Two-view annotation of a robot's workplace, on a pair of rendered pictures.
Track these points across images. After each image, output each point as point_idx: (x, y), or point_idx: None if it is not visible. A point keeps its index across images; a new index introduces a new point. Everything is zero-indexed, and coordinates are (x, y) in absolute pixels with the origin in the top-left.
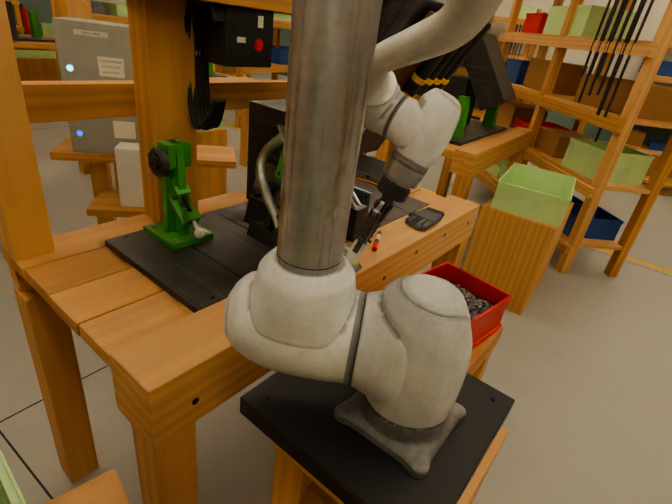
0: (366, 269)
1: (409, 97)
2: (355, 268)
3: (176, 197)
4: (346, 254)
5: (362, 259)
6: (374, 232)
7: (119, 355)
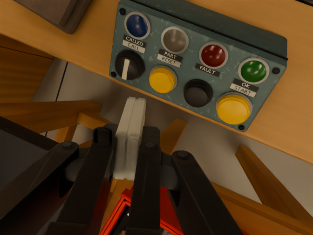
0: (260, 141)
1: None
2: (219, 118)
3: None
4: (241, 81)
5: (312, 119)
6: (173, 206)
7: None
